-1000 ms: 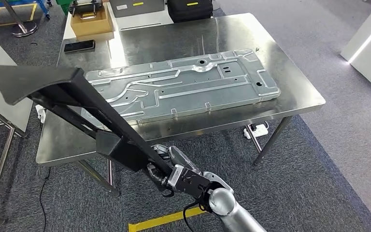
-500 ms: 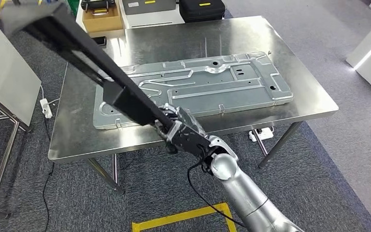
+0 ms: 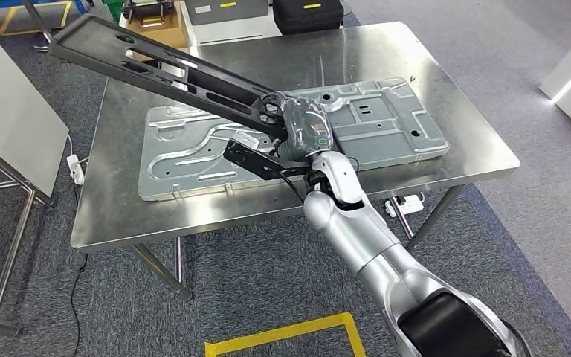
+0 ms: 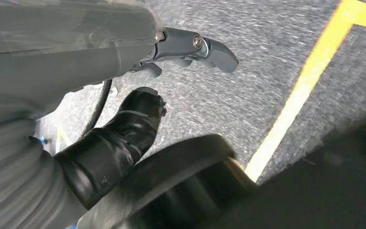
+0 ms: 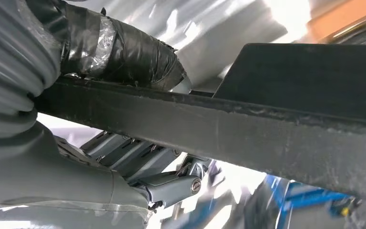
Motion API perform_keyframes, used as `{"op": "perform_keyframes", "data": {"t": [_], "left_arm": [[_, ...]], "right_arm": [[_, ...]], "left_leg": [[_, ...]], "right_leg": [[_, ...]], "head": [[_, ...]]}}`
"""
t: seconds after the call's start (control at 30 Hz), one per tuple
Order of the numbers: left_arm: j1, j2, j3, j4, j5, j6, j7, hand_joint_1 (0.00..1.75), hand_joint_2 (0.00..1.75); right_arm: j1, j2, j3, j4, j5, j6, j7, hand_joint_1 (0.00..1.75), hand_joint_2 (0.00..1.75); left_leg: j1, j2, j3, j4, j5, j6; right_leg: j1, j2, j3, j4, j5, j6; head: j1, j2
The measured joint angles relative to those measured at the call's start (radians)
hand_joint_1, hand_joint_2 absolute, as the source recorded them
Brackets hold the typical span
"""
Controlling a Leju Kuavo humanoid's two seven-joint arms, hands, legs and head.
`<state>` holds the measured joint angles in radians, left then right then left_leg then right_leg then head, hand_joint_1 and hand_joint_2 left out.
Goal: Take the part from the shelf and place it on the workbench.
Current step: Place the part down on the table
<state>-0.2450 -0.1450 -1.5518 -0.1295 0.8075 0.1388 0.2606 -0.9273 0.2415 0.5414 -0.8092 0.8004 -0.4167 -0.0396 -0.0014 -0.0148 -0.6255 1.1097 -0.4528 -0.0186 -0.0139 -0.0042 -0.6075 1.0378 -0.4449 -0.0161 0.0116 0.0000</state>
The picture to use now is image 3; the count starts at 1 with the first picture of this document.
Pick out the green plastic object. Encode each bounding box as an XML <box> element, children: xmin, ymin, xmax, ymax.
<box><xmin>100</xmin><ymin>0</ymin><xmax>125</xmax><ymax>22</ymax></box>

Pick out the grey case yellow label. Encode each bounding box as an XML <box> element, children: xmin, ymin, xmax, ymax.
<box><xmin>184</xmin><ymin>0</ymin><xmax>271</xmax><ymax>27</ymax></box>

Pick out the black plastic plate bracket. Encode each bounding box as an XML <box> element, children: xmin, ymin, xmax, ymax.
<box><xmin>47</xmin><ymin>13</ymin><xmax>291</xmax><ymax>141</ymax></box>

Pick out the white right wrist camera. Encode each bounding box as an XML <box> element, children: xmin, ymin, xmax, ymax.
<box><xmin>235</xmin><ymin>130</ymin><xmax>262</xmax><ymax>149</ymax></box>

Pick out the grey stamped sheet metal panel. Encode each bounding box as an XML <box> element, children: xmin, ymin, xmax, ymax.
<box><xmin>138</xmin><ymin>77</ymin><xmax>451</xmax><ymax>202</ymax></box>

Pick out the black floor cable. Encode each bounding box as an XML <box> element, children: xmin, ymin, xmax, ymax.
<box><xmin>68</xmin><ymin>182</ymin><xmax>91</xmax><ymax>357</ymax></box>

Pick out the black metal tool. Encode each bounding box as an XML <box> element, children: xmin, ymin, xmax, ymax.
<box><xmin>123</xmin><ymin>0</ymin><xmax>175</xmax><ymax>28</ymax></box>

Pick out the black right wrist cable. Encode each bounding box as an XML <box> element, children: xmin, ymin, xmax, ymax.
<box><xmin>280</xmin><ymin>172</ymin><xmax>311</xmax><ymax>205</ymax></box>

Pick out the black case yellow label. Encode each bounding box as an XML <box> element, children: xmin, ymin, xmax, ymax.
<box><xmin>271</xmin><ymin>0</ymin><xmax>346</xmax><ymax>36</ymax></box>

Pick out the stainless steel workbench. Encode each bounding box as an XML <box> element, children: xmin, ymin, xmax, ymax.
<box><xmin>70</xmin><ymin>20</ymin><xmax>521</xmax><ymax>301</ymax></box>

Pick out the white board on steel stand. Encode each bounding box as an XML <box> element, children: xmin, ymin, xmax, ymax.
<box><xmin>0</xmin><ymin>19</ymin><xmax>71</xmax><ymax>338</ymax></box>

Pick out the steel stand post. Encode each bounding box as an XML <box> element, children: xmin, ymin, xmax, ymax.
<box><xmin>21</xmin><ymin>0</ymin><xmax>54</xmax><ymax>53</ymax></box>

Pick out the white power strip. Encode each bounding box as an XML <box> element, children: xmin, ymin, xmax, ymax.
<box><xmin>65</xmin><ymin>132</ymin><xmax>91</xmax><ymax>186</ymax></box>
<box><xmin>384</xmin><ymin>193</ymin><xmax>425</xmax><ymax>218</ymax></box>

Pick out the white box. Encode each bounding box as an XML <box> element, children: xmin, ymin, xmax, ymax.
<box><xmin>181</xmin><ymin>0</ymin><xmax>283</xmax><ymax>48</ymax></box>

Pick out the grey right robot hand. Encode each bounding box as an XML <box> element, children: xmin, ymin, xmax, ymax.
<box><xmin>253</xmin><ymin>91</ymin><xmax>335</xmax><ymax>164</ymax></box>

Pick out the brown cardboard box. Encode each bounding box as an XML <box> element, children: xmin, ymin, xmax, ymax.
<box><xmin>119</xmin><ymin>0</ymin><xmax>191</xmax><ymax>51</ymax></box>

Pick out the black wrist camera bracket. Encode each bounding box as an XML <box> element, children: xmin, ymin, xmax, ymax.
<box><xmin>222</xmin><ymin>139</ymin><xmax>311</xmax><ymax>181</ymax></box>

